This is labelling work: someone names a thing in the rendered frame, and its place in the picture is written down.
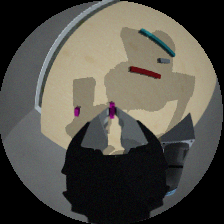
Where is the turquoise rod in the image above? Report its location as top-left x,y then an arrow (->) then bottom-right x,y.
140,28 -> 176,57

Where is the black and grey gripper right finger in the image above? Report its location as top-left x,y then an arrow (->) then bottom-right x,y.
115,107 -> 169,170

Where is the red rod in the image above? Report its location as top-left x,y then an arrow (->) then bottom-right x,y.
130,66 -> 161,79

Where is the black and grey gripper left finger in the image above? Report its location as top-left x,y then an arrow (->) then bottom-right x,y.
61,107 -> 110,175

